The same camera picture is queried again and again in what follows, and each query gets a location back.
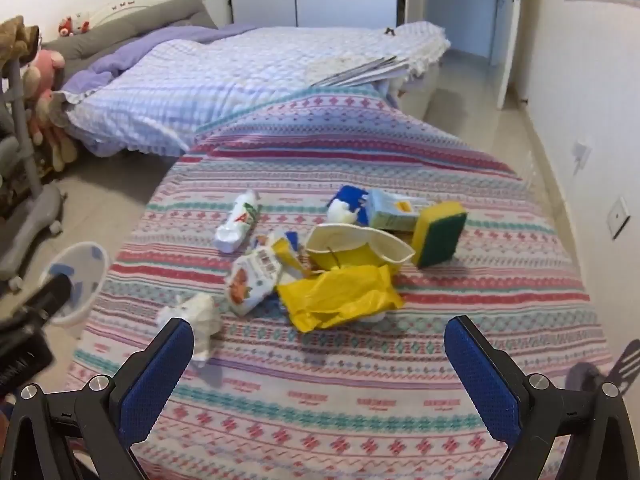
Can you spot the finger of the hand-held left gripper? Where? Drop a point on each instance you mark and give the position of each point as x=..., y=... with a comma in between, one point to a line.
x=47, y=295

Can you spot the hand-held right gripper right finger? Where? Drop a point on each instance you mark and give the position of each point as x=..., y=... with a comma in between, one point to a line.
x=480, y=385

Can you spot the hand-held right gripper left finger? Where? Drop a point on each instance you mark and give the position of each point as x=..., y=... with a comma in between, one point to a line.
x=155, y=385

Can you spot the white plastic basket blue patches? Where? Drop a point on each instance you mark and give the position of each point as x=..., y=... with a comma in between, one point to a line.
x=90, y=270

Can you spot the crumpled white tissue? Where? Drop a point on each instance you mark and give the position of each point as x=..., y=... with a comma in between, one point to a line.
x=200, y=315

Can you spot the white and orange snack packet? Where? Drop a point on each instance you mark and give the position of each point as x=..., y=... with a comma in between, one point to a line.
x=250, y=280

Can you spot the patterned knit-print blanket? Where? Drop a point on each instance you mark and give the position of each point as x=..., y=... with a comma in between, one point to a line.
x=325, y=385

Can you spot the yellow and green sponge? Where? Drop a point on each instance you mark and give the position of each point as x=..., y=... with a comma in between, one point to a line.
x=440, y=232

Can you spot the yellow plastic bag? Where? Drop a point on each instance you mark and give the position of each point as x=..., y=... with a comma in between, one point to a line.
x=335, y=295

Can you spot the yellow and white paper bowl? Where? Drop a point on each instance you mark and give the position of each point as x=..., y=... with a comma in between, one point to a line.
x=350, y=255

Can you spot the white squeeze tube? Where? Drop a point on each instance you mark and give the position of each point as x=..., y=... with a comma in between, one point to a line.
x=240, y=220

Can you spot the yellow wrapper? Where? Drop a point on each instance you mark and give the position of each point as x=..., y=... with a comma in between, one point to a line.
x=282, y=250

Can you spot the light blue carton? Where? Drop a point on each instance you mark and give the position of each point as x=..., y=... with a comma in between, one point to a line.
x=390, y=212

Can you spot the pink plush toy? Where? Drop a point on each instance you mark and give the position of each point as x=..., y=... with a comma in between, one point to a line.
x=45, y=75

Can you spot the lilac blanket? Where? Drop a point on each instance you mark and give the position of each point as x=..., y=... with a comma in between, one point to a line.
x=115, y=60

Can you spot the brown plush toy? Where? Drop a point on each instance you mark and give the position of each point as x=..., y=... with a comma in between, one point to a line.
x=17, y=40

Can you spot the white and red cat plush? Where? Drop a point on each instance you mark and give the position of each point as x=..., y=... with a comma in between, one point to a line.
x=72, y=25

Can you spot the checked pale blue quilt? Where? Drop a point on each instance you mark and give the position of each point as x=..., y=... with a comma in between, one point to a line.
x=225, y=75

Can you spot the grey headboard cushion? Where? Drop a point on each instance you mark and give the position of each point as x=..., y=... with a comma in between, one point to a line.
x=150, y=17

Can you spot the white door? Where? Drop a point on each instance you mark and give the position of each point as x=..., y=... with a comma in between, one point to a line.
x=507, y=35

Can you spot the pale blue door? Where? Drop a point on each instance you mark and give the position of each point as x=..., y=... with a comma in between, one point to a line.
x=460, y=5

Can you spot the white wall switch plate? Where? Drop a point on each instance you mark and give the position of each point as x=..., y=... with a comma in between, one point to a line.
x=618, y=216

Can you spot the white bed frame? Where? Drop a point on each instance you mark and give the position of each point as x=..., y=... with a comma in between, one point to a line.
x=425, y=95

